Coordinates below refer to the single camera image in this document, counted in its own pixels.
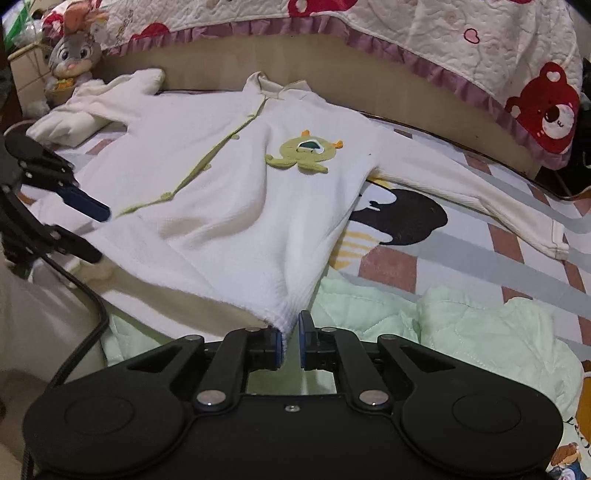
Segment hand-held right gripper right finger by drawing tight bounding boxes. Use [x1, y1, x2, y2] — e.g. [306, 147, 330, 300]
[298, 310, 458, 412]

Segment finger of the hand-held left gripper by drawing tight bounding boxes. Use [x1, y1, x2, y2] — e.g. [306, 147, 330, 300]
[21, 224, 103, 266]
[4, 134, 112, 223]

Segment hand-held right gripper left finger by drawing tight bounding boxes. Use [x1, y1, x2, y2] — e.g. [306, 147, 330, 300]
[126, 325, 284, 412]

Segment cream top with green trim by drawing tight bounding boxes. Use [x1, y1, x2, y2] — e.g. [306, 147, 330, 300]
[39, 71, 571, 336]

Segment cream pants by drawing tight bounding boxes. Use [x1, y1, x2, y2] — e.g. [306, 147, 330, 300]
[27, 68, 166, 149]

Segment cream nightstand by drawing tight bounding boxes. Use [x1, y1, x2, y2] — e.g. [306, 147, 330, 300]
[7, 44, 54, 116]

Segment grey plush rabbit toy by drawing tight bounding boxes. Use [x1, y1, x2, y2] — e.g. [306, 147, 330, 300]
[23, 0, 110, 116]

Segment light green quilt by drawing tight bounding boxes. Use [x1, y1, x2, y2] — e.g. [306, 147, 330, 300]
[102, 270, 591, 462]

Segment checkered printed play mat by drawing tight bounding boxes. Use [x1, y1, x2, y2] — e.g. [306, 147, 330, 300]
[14, 88, 591, 324]

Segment green bag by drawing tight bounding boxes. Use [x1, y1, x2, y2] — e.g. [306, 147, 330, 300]
[2, 0, 45, 51]

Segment white quilt with red bears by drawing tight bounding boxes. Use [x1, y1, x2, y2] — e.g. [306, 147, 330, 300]
[41, 0, 585, 169]

